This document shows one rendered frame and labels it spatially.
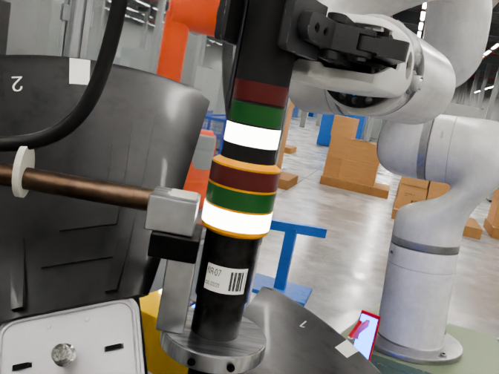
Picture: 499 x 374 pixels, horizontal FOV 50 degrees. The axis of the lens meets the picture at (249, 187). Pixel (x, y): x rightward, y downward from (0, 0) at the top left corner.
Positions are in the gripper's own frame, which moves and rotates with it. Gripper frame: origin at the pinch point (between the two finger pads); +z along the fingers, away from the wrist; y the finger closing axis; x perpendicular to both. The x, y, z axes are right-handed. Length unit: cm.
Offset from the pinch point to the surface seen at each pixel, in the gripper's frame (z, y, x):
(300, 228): -318, 144, -91
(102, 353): 5.5, 3.9, -21.5
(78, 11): -42, 70, 5
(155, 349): -32, 29, -44
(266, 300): -22.3, 7.8, -26.0
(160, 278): -81, 70, -57
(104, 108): -2.7, 15.9, -7.8
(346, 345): -25.1, -1.3, -28.2
